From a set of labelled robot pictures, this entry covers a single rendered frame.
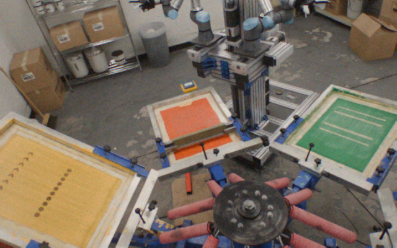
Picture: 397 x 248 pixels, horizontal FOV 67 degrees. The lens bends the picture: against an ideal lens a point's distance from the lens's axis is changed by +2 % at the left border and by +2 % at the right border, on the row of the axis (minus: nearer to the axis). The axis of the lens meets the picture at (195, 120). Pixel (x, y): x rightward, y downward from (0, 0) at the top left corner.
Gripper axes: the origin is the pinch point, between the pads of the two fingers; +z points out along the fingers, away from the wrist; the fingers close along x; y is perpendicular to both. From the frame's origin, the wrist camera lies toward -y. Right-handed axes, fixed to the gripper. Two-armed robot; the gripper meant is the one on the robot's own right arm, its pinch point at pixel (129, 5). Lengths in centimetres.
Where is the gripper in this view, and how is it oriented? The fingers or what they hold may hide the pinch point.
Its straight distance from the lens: 264.6
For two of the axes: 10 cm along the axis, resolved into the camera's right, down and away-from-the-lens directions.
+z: -9.2, 3.5, -2.0
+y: 1.1, 6.9, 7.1
